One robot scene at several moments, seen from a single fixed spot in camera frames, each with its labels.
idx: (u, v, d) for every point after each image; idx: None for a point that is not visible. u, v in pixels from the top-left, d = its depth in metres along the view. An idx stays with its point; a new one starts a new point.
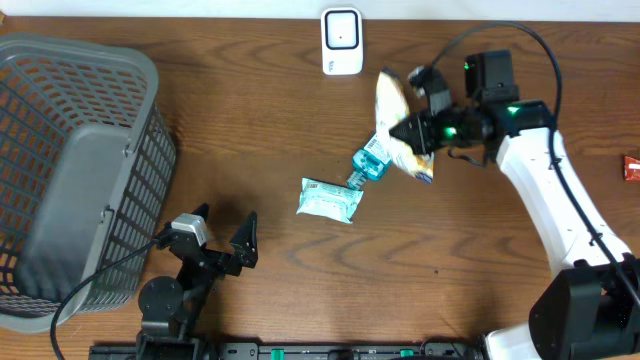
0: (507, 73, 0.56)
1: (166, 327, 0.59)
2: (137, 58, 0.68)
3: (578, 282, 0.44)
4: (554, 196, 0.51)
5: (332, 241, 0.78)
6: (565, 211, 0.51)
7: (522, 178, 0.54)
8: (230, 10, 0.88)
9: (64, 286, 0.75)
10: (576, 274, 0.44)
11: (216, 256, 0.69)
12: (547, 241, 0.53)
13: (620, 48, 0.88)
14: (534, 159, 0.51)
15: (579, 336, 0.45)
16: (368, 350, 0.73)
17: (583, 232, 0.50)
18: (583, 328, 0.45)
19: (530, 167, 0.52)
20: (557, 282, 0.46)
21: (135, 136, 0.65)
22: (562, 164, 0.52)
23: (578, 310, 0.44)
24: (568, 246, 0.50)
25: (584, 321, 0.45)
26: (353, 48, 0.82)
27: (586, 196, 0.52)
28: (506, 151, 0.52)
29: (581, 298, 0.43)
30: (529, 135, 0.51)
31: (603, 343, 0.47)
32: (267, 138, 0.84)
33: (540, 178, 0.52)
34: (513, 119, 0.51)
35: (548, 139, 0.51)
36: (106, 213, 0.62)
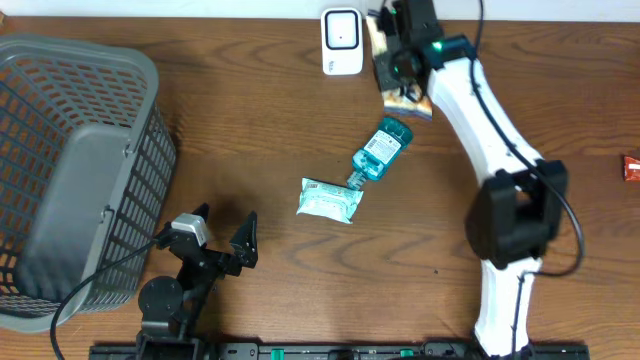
0: (429, 15, 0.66)
1: (165, 328, 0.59)
2: (138, 59, 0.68)
3: (499, 184, 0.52)
4: (476, 116, 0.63)
5: (332, 241, 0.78)
6: (485, 128, 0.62)
7: (454, 106, 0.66)
8: (230, 10, 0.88)
9: (63, 286, 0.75)
10: (496, 179, 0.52)
11: (216, 256, 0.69)
12: (476, 157, 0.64)
13: (620, 48, 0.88)
14: (455, 85, 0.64)
15: (508, 230, 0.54)
16: (368, 350, 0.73)
17: (500, 144, 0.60)
18: (508, 222, 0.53)
19: (454, 92, 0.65)
20: (481, 190, 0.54)
21: (135, 136, 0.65)
22: (483, 91, 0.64)
23: (503, 208, 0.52)
24: (491, 158, 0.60)
25: (507, 218, 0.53)
26: (353, 48, 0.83)
27: (504, 115, 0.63)
28: (435, 82, 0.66)
29: (502, 198, 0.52)
30: (452, 68, 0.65)
31: (527, 236, 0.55)
32: (267, 138, 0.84)
33: (463, 101, 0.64)
34: (437, 56, 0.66)
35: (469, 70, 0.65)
36: (106, 213, 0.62)
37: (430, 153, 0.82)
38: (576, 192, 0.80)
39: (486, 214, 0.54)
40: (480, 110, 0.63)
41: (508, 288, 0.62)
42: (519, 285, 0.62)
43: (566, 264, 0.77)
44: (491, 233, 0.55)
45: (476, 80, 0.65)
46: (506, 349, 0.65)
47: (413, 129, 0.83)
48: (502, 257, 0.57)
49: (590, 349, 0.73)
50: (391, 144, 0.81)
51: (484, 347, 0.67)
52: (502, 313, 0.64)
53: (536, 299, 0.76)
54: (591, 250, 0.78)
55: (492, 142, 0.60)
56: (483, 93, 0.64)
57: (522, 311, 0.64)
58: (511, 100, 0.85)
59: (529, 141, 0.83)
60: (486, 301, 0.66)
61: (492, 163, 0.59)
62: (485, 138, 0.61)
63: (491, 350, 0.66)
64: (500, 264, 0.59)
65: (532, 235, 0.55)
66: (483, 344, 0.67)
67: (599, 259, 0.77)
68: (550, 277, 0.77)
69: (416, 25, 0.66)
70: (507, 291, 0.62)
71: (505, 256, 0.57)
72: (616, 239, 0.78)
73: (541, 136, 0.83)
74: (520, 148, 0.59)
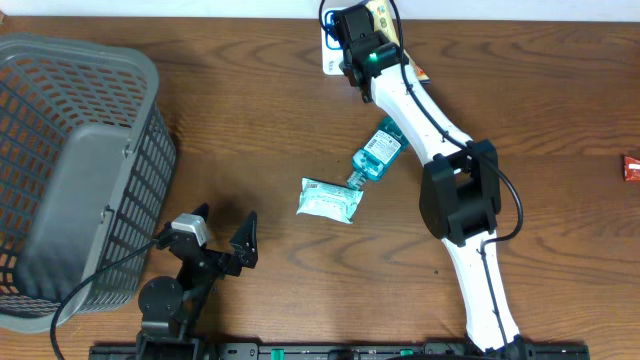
0: (364, 25, 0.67)
1: (165, 327, 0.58)
2: (138, 59, 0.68)
3: (436, 167, 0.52)
4: (411, 113, 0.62)
5: (332, 241, 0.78)
6: (421, 122, 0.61)
7: (391, 107, 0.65)
8: (230, 9, 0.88)
9: (63, 286, 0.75)
10: (432, 163, 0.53)
11: (216, 257, 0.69)
12: (418, 152, 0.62)
13: (620, 48, 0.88)
14: (391, 88, 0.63)
15: (453, 208, 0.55)
16: (368, 350, 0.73)
17: (435, 134, 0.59)
18: (452, 201, 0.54)
19: (390, 94, 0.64)
20: (424, 175, 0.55)
21: (135, 136, 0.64)
22: (416, 88, 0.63)
23: (444, 189, 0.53)
24: (428, 149, 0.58)
25: (449, 197, 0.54)
26: None
27: (437, 108, 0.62)
28: (375, 89, 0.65)
29: (440, 180, 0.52)
30: (388, 73, 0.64)
31: (472, 209, 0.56)
32: (266, 138, 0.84)
33: (400, 102, 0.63)
34: (376, 63, 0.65)
35: (401, 73, 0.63)
36: (106, 213, 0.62)
37: None
38: (576, 192, 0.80)
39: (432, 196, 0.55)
40: (415, 106, 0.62)
41: (475, 269, 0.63)
42: (483, 263, 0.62)
43: (566, 264, 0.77)
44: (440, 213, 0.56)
45: (408, 80, 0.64)
46: (499, 340, 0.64)
47: None
48: (458, 240, 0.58)
49: (589, 349, 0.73)
50: (391, 142, 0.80)
51: (478, 344, 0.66)
52: (481, 301, 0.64)
53: (535, 299, 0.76)
54: (591, 250, 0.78)
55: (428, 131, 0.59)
56: (417, 91, 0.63)
57: (498, 292, 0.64)
58: (511, 100, 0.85)
59: (529, 141, 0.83)
60: (464, 292, 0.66)
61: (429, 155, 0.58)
62: (421, 129, 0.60)
63: (486, 345, 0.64)
64: (458, 245, 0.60)
65: (477, 208, 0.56)
66: (476, 342, 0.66)
67: (599, 259, 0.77)
68: (551, 277, 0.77)
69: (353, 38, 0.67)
70: (474, 273, 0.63)
71: (461, 236, 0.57)
72: (616, 240, 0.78)
73: (541, 136, 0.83)
74: (453, 133, 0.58)
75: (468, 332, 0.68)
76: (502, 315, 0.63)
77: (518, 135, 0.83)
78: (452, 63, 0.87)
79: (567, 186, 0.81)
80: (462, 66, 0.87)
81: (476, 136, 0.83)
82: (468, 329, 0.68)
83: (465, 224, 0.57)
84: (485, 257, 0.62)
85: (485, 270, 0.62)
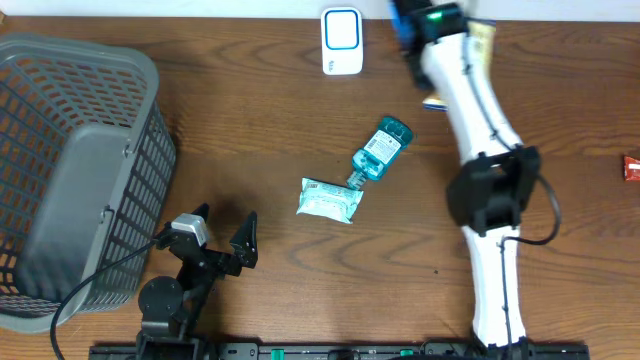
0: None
1: (165, 327, 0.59)
2: (138, 59, 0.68)
3: (479, 167, 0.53)
4: (463, 94, 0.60)
5: (332, 241, 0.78)
6: (472, 109, 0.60)
7: (443, 81, 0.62)
8: (230, 9, 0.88)
9: (63, 286, 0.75)
10: (475, 163, 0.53)
11: (216, 256, 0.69)
12: (460, 137, 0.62)
13: (620, 48, 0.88)
14: (451, 62, 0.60)
15: (484, 203, 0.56)
16: (368, 350, 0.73)
17: (485, 128, 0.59)
18: (483, 198, 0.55)
19: (448, 68, 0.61)
20: (464, 168, 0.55)
21: (135, 136, 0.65)
22: (475, 69, 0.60)
23: (479, 188, 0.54)
24: (473, 142, 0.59)
25: (483, 194, 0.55)
26: (354, 48, 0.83)
27: (492, 99, 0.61)
28: (429, 57, 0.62)
29: (479, 179, 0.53)
30: (447, 42, 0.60)
31: (500, 206, 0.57)
32: (266, 138, 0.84)
33: (455, 79, 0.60)
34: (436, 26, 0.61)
35: (465, 48, 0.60)
36: (106, 213, 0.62)
37: (430, 153, 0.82)
38: (576, 192, 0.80)
39: (466, 188, 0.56)
40: (468, 90, 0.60)
41: (492, 262, 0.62)
42: (501, 256, 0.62)
43: (566, 264, 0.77)
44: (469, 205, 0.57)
45: (470, 58, 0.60)
46: (504, 338, 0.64)
47: (413, 129, 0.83)
48: (480, 232, 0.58)
49: (589, 349, 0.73)
50: (391, 142, 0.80)
51: (482, 339, 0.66)
52: (492, 295, 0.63)
53: (536, 299, 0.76)
54: (591, 250, 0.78)
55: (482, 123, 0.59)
56: (475, 72, 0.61)
57: (509, 288, 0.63)
58: (511, 100, 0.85)
59: (529, 141, 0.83)
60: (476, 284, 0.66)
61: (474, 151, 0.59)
62: (475, 121, 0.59)
63: (491, 341, 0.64)
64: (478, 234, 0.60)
65: (504, 206, 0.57)
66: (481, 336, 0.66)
67: (599, 259, 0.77)
68: (551, 277, 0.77)
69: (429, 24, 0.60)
70: (490, 266, 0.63)
71: (484, 228, 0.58)
72: (616, 240, 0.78)
73: (541, 136, 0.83)
74: (502, 132, 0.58)
75: (475, 327, 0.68)
76: (511, 311, 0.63)
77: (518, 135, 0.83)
78: None
79: (567, 186, 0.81)
80: None
81: None
82: (475, 324, 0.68)
83: (489, 219, 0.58)
84: (504, 250, 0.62)
85: (502, 262, 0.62)
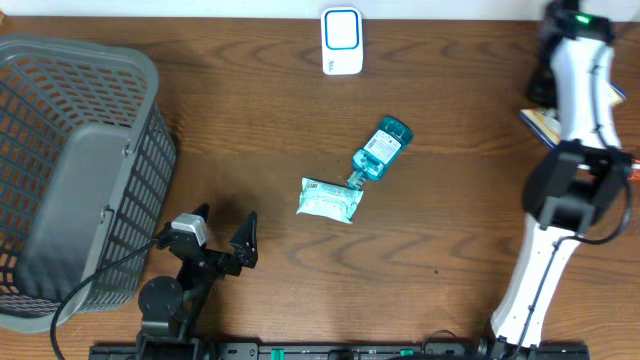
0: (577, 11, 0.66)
1: (165, 327, 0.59)
2: (138, 58, 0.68)
3: (570, 149, 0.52)
4: (582, 86, 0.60)
5: (332, 241, 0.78)
6: (585, 104, 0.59)
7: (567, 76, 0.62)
8: (230, 9, 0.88)
9: (63, 286, 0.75)
10: (565, 145, 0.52)
11: (215, 256, 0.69)
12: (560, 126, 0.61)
13: (620, 48, 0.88)
14: (584, 59, 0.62)
15: (559, 191, 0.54)
16: (368, 350, 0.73)
17: (589, 121, 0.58)
18: (562, 188, 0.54)
19: (577, 62, 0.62)
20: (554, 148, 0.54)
21: (135, 136, 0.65)
22: (602, 72, 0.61)
23: (561, 173, 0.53)
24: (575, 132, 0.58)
25: (563, 178, 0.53)
26: (354, 49, 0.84)
27: (598, 100, 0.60)
28: (564, 52, 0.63)
29: (565, 161, 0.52)
30: (586, 43, 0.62)
31: (573, 205, 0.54)
32: (267, 138, 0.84)
33: (578, 73, 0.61)
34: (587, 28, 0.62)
35: (597, 54, 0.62)
36: (106, 213, 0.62)
37: (430, 153, 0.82)
38: None
39: (546, 171, 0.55)
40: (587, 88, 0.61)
41: (537, 259, 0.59)
42: (549, 258, 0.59)
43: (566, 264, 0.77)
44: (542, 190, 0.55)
45: (599, 60, 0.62)
46: (516, 335, 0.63)
47: (413, 129, 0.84)
48: (543, 222, 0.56)
49: (589, 349, 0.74)
50: (391, 142, 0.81)
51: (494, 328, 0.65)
52: (524, 291, 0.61)
53: None
54: (591, 250, 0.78)
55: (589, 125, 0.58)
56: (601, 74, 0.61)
57: (544, 292, 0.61)
58: (511, 100, 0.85)
59: (529, 141, 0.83)
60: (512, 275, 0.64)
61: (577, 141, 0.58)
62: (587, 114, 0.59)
63: (501, 333, 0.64)
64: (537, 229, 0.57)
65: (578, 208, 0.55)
66: (496, 326, 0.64)
67: (599, 259, 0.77)
68: None
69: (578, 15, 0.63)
70: (537, 263, 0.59)
71: (548, 220, 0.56)
72: (616, 240, 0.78)
73: None
74: (604, 130, 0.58)
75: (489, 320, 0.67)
76: (535, 313, 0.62)
77: (518, 135, 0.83)
78: (452, 63, 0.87)
79: None
80: (463, 66, 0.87)
81: (477, 137, 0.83)
82: (492, 316, 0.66)
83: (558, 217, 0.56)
84: (555, 252, 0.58)
85: (547, 264, 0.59)
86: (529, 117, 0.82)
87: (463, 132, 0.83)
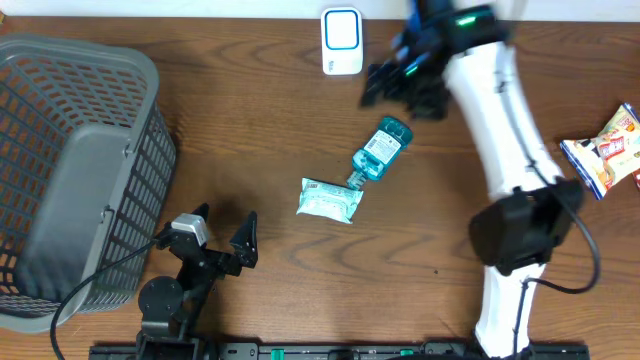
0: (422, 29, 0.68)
1: (165, 327, 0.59)
2: (137, 58, 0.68)
3: (512, 204, 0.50)
4: (492, 103, 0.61)
5: (332, 241, 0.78)
6: (490, 100, 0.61)
7: (472, 100, 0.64)
8: (230, 9, 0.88)
9: (63, 286, 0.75)
10: (511, 198, 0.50)
11: (215, 256, 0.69)
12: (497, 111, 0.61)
13: (620, 48, 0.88)
14: (481, 76, 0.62)
15: (511, 243, 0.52)
16: (368, 350, 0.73)
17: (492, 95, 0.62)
18: (517, 233, 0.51)
19: (477, 86, 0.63)
20: (497, 205, 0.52)
21: (135, 136, 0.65)
22: (509, 86, 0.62)
23: (513, 227, 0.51)
24: (508, 169, 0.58)
25: (513, 232, 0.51)
26: (353, 48, 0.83)
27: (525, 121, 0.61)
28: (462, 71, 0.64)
29: (511, 212, 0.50)
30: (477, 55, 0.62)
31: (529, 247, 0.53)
32: (266, 138, 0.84)
33: (486, 99, 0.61)
34: (465, 31, 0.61)
35: (497, 60, 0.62)
36: (106, 213, 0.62)
37: (429, 153, 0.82)
38: None
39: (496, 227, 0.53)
40: (502, 108, 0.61)
41: (509, 295, 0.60)
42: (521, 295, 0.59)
43: (566, 264, 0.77)
44: (496, 246, 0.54)
45: (504, 74, 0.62)
46: (505, 350, 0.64)
47: (413, 129, 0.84)
48: (508, 268, 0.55)
49: (589, 349, 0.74)
50: (391, 142, 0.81)
51: (485, 348, 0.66)
52: (504, 317, 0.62)
53: (536, 299, 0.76)
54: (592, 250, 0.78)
55: (511, 153, 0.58)
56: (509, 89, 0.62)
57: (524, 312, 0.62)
58: None
59: None
60: (486, 302, 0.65)
61: (506, 178, 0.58)
62: (506, 147, 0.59)
63: (487, 348, 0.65)
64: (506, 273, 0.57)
65: (538, 247, 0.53)
66: (484, 347, 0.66)
67: (600, 259, 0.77)
68: (551, 277, 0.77)
69: (433, 10, 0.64)
70: (508, 296, 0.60)
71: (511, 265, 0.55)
72: (616, 240, 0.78)
73: (541, 136, 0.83)
74: (540, 165, 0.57)
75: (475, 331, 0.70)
76: (518, 332, 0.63)
77: None
78: None
79: None
80: None
81: None
82: (477, 329, 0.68)
83: (520, 256, 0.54)
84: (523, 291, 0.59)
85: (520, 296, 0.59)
86: (571, 148, 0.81)
87: (463, 132, 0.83)
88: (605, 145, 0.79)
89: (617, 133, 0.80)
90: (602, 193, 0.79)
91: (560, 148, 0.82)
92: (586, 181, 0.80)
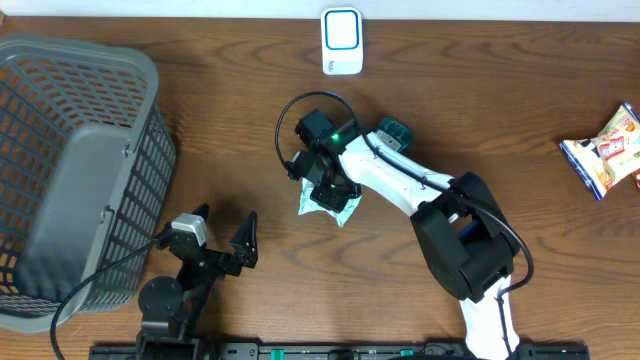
0: (320, 124, 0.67)
1: (165, 327, 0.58)
2: (138, 59, 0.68)
3: (422, 215, 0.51)
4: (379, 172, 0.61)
5: (332, 241, 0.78)
6: (378, 170, 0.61)
7: (367, 177, 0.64)
8: (230, 9, 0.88)
9: (63, 286, 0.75)
10: (418, 212, 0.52)
11: (216, 257, 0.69)
12: (384, 174, 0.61)
13: (620, 48, 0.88)
14: (357, 158, 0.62)
15: (457, 258, 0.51)
16: (368, 350, 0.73)
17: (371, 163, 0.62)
18: (461, 252, 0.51)
19: (362, 167, 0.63)
20: (415, 228, 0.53)
21: (135, 136, 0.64)
22: (382, 148, 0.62)
23: (437, 236, 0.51)
24: (411, 200, 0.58)
25: (446, 244, 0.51)
26: (353, 49, 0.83)
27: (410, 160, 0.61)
28: (346, 166, 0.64)
29: (434, 228, 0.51)
30: (354, 144, 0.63)
31: (479, 257, 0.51)
32: (266, 138, 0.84)
33: (371, 168, 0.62)
34: (339, 144, 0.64)
35: (364, 141, 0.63)
36: (106, 213, 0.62)
37: (429, 152, 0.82)
38: (575, 190, 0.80)
39: (431, 249, 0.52)
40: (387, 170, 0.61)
41: (488, 310, 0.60)
42: (499, 307, 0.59)
43: (565, 264, 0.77)
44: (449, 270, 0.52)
45: (373, 143, 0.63)
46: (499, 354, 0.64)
47: (413, 129, 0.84)
48: (478, 293, 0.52)
49: (589, 349, 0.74)
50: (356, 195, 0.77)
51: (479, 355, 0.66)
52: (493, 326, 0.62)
53: (536, 299, 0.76)
54: (592, 250, 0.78)
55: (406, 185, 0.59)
56: (385, 151, 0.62)
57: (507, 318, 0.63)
58: (512, 100, 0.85)
59: (529, 141, 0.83)
60: (465, 315, 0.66)
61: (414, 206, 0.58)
62: (400, 184, 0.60)
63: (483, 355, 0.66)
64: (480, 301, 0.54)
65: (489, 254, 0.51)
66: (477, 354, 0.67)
67: (600, 259, 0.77)
68: (550, 277, 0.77)
69: (314, 136, 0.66)
70: (487, 311, 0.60)
71: (479, 288, 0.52)
72: (617, 240, 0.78)
73: (541, 136, 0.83)
74: (432, 177, 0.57)
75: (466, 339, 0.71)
76: (509, 336, 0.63)
77: (517, 135, 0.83)
78: (451, 64, 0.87)
79: (567, 186, 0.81)
80: (463, 67, 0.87)
81: (477, 137, 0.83)
82: (468, 339, 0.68)
83: (486, 279, 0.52)
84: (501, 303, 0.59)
85: (499, 309, 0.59)
86: (571, 148, 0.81)
87: (463, 133, 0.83)
88: (605, 145, 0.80)
89: (617, 133, 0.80)
90: (602, 193, 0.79)
91: (560, 148, 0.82)
92: (586, 181, 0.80)
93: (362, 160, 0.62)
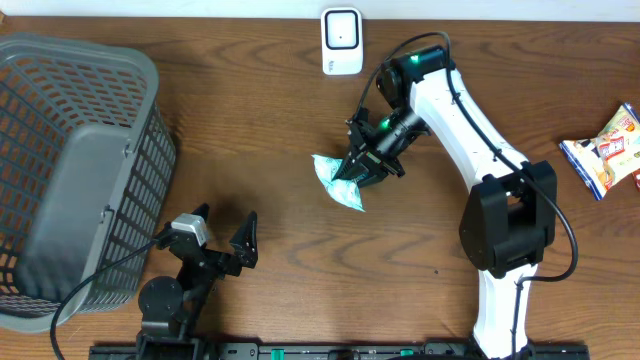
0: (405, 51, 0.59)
1: (165, 327, 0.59)
2: (138, 59, 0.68)
3: (488, 190, 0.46)
4: (453, 121, 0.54)
5: (332, 242, 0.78)
6: (455, 120, 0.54)
7: (433, 119, 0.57)
8: (230, 9, 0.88)
9: (63, 286, 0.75)
10: (484, 184, 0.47)
11: (216, 257, 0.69)
12: (458, 125, 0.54)
13: (620, 48, 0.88)
14: (435, 93, 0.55)
15: (500, 238, 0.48)
16: (368, 350, 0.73)
17: (448, 105, 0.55)
18: (505, 233, 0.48)
19: (433, 105, 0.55)
20: (470, 196, 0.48)
21: (135, 136, 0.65)
22: (462, 97, 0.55)
23: (494, 215, 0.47)
24: (478, 166, 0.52)
25: (496, 225, 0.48)
26: (353, 48, 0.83)
27: (486, 122, 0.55)
28: (415, 96, 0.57)
29: (494, 205, 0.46)
30: (431, 78, 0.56)
31: (517, 242, 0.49)
32: (267, 138, 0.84)
33: (444, 112, 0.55)
34: (416, 67, 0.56)
35: (446, 79, 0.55)
36: (106, 213, 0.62)
37: (429, 152, 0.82)
38: (576, 190, 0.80)
39: (479, 222, 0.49)
40: (464, 122, 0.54)
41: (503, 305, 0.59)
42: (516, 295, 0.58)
43: (565, 264, 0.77)
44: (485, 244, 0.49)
45: (454, 88, 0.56)
46: (505, 348, 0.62)
47: None
48: (501, 272, 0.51)
49: (589, 349, 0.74)
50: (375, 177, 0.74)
51: (485, 350, 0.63)
52: (499, 321, 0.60)
53: (536, 299, 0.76)
54: (592, 250, 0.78)
55: (477, 148, 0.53)
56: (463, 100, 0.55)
57: (521, 312, 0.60)
58: (511, 100, 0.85)
59: (529, 141, 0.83)
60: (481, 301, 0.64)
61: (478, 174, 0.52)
62: (469, 146, 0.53)
63: (487, 350, 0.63)
64: (497, 275, 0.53)
65: (527, 240, 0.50)
66: (483, 348, 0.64)
67: (601, 259, 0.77)
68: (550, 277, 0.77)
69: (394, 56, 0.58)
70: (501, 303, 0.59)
71: (503, 268, 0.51)
72: (617, 240, 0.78)
73: (541, 136, 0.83)
74: (506, 152, 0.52)
75: (472, 335, 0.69)
76: (517, 332, 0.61)
77: (517, 135, 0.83)
78: None
79: (567, 186, 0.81)
80: (463, 66, 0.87)
81: None
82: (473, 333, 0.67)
83: (513, 258, 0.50)
84: (519, 290, 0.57)
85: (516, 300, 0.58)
86: (571, 148, 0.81)
87: None
88: (605, 145, 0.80)
89: (617, 133, 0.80)
90: (602, 193, 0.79)
91: (560, 148, 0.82)
92: (586, 181, 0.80)
93: (442, 92, 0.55)
